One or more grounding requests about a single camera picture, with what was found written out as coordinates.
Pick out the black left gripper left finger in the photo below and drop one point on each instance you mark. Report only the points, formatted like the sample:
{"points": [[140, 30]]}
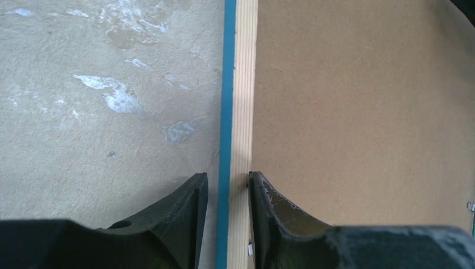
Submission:
{"points": [[166, 234]]}

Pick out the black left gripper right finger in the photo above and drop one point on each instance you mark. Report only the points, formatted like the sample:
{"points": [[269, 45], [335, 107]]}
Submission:
{"points": [[285, 236]]}

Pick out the brown frame backing board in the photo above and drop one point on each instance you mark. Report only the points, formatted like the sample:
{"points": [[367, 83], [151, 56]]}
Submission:
{"points": [[364, 110]]}

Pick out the blue wooden picture frame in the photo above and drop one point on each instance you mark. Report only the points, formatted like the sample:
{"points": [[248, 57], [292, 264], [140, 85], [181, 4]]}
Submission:
{"points": [[236, 132]]}

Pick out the metal frame turn clip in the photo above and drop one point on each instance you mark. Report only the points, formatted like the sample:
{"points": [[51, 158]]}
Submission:
{"points": [[471, 206]]}

